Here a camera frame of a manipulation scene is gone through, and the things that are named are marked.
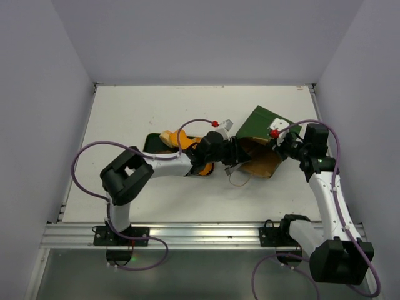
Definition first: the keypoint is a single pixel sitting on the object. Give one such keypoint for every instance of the aluminium rail frame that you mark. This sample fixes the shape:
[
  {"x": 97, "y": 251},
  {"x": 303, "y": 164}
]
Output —
[{"x": 218, "y": 215}]

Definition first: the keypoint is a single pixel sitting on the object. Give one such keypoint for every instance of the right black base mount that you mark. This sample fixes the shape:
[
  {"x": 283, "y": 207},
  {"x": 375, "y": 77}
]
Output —
[{"x": 277, "y": 236}]

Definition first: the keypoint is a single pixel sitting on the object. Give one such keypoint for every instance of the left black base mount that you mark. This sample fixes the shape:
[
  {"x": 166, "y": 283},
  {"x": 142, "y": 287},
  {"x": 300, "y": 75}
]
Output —
[{"x": 105, "y": 237}]

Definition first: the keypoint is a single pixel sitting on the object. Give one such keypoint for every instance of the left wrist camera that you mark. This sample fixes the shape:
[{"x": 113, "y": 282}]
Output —
[{"x": 225, "y": 126}]

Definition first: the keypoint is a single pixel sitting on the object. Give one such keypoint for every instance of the small round bread roll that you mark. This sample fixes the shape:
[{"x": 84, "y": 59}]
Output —
[{"x": 165, "y": 137}]

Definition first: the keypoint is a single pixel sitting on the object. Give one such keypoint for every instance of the metal tongs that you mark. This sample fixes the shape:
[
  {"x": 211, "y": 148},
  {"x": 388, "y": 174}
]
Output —
[{"x": 231, "y": 169}]

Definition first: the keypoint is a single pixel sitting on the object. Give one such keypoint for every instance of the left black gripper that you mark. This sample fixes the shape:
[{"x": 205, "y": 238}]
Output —
[{"x": 237, "y": 154}]

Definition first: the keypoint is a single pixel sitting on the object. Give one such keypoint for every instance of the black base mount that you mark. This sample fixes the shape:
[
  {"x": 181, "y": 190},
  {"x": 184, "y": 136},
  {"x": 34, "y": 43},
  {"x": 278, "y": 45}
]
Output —
[
  {"x": 277, "y": 236},
  {"x": 105, "y": 237}
]

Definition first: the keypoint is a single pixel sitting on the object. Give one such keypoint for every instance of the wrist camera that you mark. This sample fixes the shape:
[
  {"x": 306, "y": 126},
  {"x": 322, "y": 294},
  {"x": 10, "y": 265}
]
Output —
[
  {"x": 225, "y": 126},
  {"x": 278, "y": 130}
]

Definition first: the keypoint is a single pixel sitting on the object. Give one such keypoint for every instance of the long orange twisted bread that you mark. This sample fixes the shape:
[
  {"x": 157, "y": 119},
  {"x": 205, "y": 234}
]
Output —
[{"x": 187, "y": 142}]

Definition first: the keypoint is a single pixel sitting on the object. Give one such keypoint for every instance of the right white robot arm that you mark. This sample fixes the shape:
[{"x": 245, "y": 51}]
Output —
[{"x": 338, "y": 255}]

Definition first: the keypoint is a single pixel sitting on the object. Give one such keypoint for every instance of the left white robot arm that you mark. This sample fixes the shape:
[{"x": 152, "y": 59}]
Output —
[{"x": 125, "y": 177}]

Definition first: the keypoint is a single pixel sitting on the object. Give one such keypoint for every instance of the green paper bag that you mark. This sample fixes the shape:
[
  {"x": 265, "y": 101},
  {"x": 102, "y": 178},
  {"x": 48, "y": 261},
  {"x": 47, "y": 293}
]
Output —
[{"x": 256, "y": 141}]

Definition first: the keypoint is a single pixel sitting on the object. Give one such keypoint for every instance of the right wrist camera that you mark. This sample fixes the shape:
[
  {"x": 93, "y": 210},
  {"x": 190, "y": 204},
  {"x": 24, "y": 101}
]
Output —
[{"x": 278, "y": 130}]

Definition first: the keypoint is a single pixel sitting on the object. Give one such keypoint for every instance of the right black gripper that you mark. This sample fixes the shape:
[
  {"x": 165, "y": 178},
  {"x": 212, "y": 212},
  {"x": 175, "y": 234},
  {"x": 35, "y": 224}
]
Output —
[{"x": 284, "y": 145}]

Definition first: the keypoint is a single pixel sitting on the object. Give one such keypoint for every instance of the dark green tray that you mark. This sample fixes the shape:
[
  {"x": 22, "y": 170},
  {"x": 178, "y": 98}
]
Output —
[{"x": 154, "y": 144}]

